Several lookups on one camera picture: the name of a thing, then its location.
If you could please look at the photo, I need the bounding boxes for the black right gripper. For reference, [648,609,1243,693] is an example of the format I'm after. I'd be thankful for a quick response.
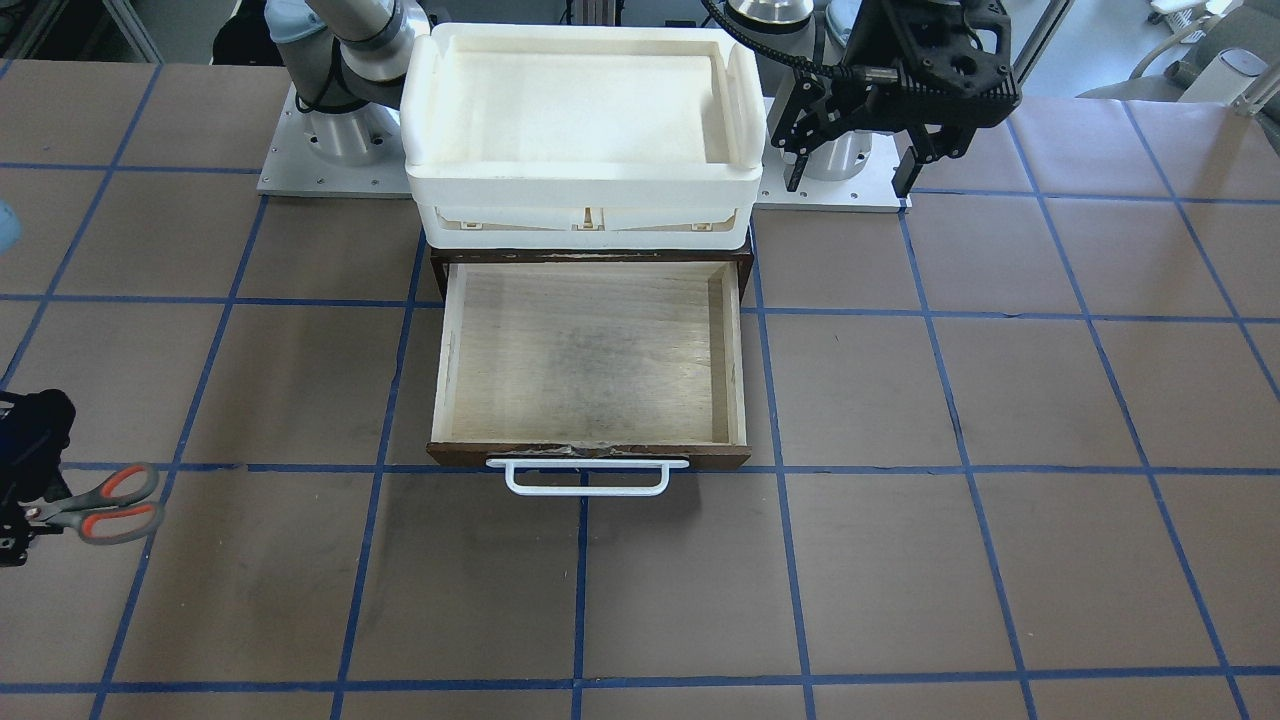
[1,389,76,568]

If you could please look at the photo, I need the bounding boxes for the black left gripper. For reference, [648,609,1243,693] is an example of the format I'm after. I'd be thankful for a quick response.
[768,1,1021,199]

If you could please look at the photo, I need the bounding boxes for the grey orange handled scissors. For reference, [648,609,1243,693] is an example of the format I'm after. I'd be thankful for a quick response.
[22,462,165,546]

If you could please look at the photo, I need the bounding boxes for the light wooden drawer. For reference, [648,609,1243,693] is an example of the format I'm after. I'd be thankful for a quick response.
[426,260,753,469]

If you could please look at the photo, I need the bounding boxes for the white drawer handle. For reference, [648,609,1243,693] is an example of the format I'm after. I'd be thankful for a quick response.
[485,456,692,498]

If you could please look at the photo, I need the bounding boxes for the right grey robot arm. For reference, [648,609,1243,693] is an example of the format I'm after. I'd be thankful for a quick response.
[3,1,433,568]

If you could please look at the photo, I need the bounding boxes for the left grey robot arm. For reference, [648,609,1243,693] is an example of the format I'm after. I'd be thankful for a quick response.
[705,1,1021,199]

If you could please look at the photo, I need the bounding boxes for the white foam box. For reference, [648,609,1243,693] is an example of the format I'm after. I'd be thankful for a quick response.
[399,23,765,251]

